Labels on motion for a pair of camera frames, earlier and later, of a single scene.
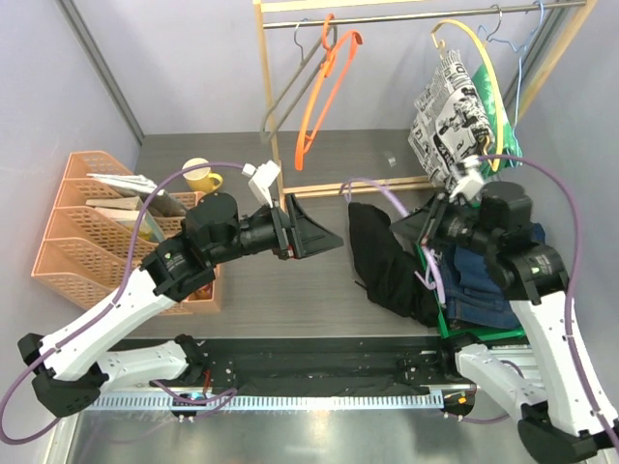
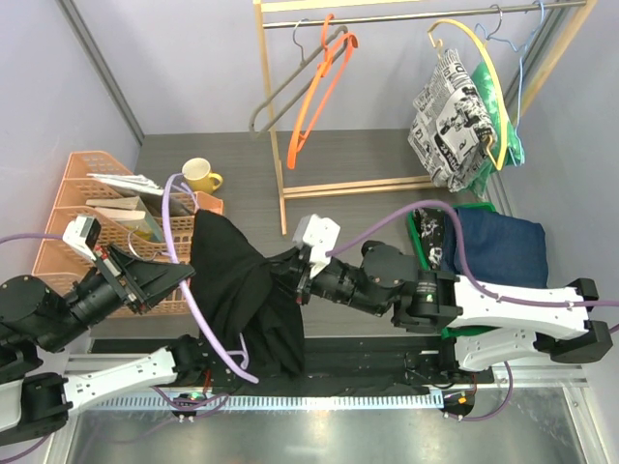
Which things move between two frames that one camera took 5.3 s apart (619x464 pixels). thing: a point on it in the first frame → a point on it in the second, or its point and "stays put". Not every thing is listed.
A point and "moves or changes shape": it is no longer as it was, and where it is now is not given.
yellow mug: [200, 180] stays put
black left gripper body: [287, 241] → [137, 291]
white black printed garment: [452, 119] stays put
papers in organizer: [130, 193] stays put
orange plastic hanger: [335, 66] moves or changes shape
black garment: [386, 268] moves or changes shape
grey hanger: [286, 103] moves or changes shape
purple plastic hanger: [434, 277] → [225, 358]
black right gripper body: [436, 213] → [300, 284]
